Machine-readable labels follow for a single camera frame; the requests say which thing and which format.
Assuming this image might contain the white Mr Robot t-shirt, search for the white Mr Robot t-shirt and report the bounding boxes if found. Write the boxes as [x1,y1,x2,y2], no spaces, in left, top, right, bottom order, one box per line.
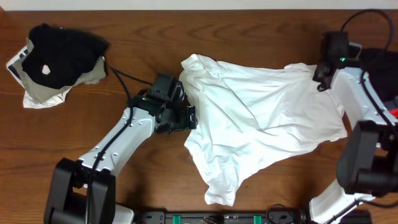
[179,54,347,206]

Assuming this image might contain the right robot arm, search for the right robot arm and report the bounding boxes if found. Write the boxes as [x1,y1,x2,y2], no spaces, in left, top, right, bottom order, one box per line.
[296,31,397,223]

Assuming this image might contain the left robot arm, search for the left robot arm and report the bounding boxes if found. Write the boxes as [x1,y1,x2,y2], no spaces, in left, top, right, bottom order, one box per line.
[44,73,197,223]

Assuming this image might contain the black garment with red cuff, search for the black garment with red cuff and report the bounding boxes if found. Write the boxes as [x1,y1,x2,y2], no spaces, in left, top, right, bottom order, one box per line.
[359,48,398,118]

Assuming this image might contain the black folded garment on pile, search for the black folded garment on pile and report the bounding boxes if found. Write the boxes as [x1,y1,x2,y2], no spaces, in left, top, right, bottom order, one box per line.
[22,24,109,89]

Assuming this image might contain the beige folded garment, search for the beige folded garment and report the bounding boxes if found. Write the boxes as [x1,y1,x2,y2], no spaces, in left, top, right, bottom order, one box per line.
[12,39,106,103]

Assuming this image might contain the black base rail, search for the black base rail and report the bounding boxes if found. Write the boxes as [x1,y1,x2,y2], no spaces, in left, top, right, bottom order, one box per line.
[133,205,312,224]

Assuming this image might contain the right black camera cable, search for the right black camera cable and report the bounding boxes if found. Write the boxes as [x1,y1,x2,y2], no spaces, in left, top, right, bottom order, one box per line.
[323,8,398,224]

